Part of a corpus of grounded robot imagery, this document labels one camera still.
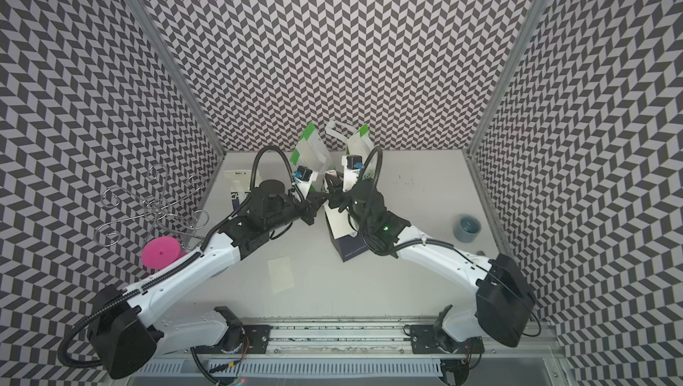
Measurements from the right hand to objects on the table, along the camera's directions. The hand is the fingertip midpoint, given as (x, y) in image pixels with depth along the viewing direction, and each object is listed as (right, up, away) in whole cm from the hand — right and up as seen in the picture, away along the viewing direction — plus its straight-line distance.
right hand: (330, 179), depth 74 cm
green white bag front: (-9, +10, +23) cm, 27 cm away
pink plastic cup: (-37, -16, -15) cm, 43 cm away
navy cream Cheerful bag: (-30, -1, +9) cm, 31 cm away
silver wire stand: (-39, -9, -11) cm, 42 cm away
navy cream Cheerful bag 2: (+4, -16, +1) cm, 17 cm away
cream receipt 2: (+2, -13, +5) cm, 14 cm away
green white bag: (+9, +12, +17) cm, 23 cm away
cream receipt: (-17, -31, +9) cm, 36 cm away
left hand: (-1, -6, +1) cm, 6 cm away
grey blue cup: (+46, -18, +18) cm, 52 cm away
